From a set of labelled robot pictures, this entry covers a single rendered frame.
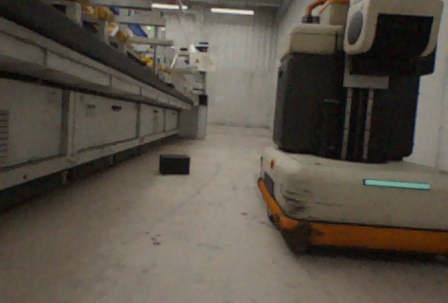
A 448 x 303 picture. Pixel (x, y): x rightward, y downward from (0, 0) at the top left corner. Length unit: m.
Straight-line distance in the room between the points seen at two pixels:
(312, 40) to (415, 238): 0.77
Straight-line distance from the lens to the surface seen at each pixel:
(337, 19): 1.35
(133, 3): 1.19
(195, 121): 5.48
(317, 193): 0.89
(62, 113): 1.62
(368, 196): 0.95
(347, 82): 1.16
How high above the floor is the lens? 0.40
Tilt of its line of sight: 3 degrees down
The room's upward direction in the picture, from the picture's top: 4 degrees clockwise
